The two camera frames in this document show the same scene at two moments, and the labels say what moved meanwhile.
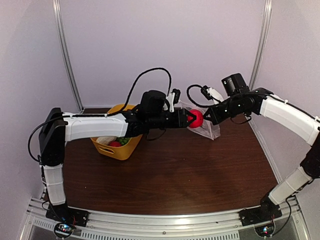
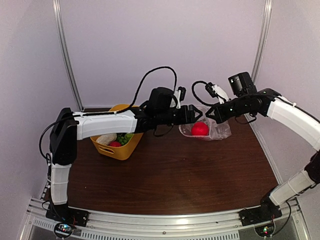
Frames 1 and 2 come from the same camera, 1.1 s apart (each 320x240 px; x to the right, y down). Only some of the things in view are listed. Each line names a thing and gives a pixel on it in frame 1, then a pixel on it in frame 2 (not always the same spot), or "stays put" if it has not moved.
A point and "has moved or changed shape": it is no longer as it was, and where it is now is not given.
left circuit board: x=63 y=230 stays put
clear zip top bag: x=206 y=129 has moved or changed shape
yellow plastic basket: x=124 y=152 stays put
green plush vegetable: x=123 y=141 stays put
